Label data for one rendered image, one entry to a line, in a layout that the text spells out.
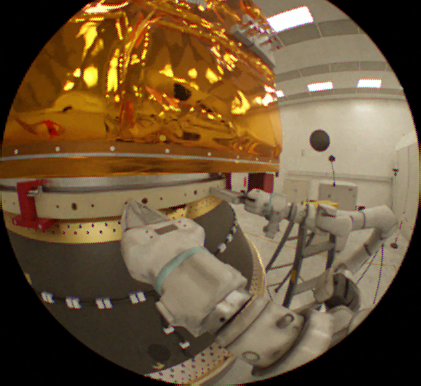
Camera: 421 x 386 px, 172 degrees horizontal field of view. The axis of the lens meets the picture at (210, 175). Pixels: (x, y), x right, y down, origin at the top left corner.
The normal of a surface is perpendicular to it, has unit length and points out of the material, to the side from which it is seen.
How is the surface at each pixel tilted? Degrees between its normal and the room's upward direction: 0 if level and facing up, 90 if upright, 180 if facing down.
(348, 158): 90
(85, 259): 62
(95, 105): 93
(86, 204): 90
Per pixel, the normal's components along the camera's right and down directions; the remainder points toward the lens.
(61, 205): 0.57, 0.06
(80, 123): 0.54, 0.58
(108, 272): 0.56, -0.41
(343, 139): -0.76, 0.03
